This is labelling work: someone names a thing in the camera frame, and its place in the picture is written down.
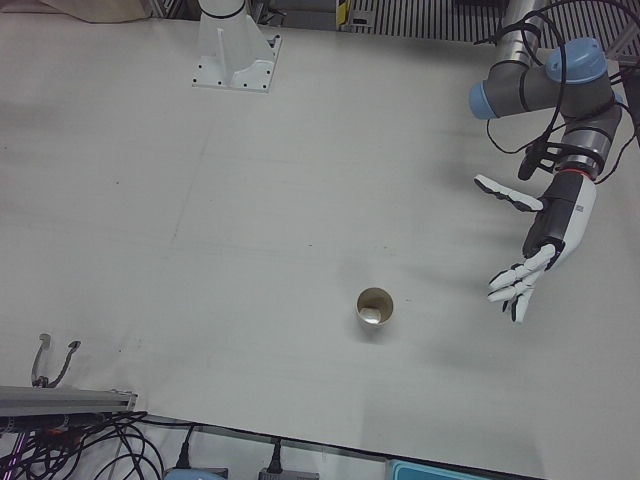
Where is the beige paper cup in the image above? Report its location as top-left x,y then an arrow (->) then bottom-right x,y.
355,286 -> 395,331

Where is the blue grey power adapter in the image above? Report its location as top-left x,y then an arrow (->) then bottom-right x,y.
163,466 -> 230,480

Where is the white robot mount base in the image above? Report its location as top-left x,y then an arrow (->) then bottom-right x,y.
191,0 -> 283,95

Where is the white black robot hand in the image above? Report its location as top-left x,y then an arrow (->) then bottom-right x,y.
473,171 -> 599,326

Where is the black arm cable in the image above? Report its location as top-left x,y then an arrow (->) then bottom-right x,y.
474,8 -> 640,184

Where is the grey metal clamp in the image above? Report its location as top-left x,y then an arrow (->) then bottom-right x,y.
30,333 -> 82,390

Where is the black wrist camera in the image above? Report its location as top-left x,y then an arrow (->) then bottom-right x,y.
516,141 -> 557,182

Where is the black power plug cable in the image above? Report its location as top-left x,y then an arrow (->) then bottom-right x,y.
266,436 -> 284,475
144,418 -> 197,471

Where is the black looping cable bundle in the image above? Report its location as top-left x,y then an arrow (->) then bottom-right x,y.
0,409 -> 167,480

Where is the purple cable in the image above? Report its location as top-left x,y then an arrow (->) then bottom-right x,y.
3,430 -> 27,471

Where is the black ribbed mat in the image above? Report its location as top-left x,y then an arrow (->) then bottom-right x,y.
349,0 -> 640,54

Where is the beige cloth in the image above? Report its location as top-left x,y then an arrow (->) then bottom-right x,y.
38,0 -> 157,24

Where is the silver slotted frame bar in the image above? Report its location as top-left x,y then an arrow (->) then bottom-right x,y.
606,23 -> 640,65

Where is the light blue plastic box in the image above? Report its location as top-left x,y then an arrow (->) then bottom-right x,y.
391,459 -> 547,480

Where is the grey aluminium rail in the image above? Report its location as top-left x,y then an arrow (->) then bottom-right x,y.
0,384 -> 139,416

